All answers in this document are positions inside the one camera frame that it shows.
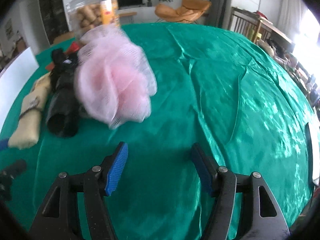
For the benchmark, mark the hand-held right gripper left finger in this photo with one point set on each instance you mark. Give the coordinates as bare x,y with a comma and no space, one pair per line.
116,170

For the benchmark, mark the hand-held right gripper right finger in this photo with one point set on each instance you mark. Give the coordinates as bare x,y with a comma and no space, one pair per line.
202,170

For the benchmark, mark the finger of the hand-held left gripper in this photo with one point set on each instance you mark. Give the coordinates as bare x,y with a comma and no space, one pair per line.
3,144
15,167

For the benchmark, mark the white walled cardboard box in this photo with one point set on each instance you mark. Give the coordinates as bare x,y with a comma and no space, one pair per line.
15,80

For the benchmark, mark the black plastic bag roll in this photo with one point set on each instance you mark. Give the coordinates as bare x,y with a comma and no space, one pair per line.
62,110

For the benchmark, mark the pink mesh bath pouf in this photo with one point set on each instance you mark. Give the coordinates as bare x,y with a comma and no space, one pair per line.
112,80

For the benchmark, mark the red snack packet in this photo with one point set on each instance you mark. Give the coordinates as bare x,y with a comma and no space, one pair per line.
74,47

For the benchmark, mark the cream folded cloth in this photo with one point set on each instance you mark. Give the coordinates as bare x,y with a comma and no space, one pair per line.
27,120

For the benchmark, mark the green satin tablecloth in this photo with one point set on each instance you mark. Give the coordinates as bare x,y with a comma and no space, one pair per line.
200,92

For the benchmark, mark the white curved object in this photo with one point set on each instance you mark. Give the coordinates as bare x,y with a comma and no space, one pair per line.
312,155

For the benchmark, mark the tall black cabinet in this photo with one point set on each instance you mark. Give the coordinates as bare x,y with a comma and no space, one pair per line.
51,10

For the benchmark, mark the clear jar of peanut snacks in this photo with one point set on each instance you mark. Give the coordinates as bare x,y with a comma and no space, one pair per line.
85,15

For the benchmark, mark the wooden railed crib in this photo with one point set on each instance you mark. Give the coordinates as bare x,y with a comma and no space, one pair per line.
252,25

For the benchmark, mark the wooden bench with metal legs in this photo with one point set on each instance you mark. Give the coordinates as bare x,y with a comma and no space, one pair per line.
128,13

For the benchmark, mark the white television cabinet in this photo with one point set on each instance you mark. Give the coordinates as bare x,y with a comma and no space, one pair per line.
147,12

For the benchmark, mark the orange lounge chair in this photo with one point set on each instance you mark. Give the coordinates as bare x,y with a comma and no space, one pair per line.
185,10

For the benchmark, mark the grey curtain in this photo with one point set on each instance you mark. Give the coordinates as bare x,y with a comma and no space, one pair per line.
220,2

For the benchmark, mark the small potted plant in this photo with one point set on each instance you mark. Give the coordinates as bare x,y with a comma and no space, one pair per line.
149,1

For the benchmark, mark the white sheer curtain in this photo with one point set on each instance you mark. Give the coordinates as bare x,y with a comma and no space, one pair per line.
295,12

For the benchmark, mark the framed wall picture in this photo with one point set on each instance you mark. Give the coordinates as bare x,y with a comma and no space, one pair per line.
8,28

